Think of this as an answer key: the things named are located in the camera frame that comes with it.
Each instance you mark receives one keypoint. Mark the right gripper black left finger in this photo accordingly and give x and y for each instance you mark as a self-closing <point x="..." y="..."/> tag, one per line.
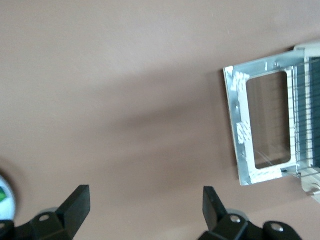
<point x="72" y="212"/>

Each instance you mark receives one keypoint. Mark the silver pointer oven knob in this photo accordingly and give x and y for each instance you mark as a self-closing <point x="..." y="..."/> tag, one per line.
<point x="313" y="192"/>

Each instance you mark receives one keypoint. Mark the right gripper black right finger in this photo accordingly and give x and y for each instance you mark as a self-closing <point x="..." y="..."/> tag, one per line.
<point x="212" y="212"/>

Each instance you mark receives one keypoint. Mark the white tape patch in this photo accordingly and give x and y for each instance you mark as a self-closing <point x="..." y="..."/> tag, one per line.
<point x="265" y="173"/>
<point x="240" y="81"/>
<point x="243" y="132"/>

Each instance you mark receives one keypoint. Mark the light blue round plate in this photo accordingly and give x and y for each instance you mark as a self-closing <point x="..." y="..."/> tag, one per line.
<point x="10" y="200"/>

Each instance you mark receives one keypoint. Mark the green cucumber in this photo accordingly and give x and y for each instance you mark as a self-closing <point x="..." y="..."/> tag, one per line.
<point x="2" y="193"/>

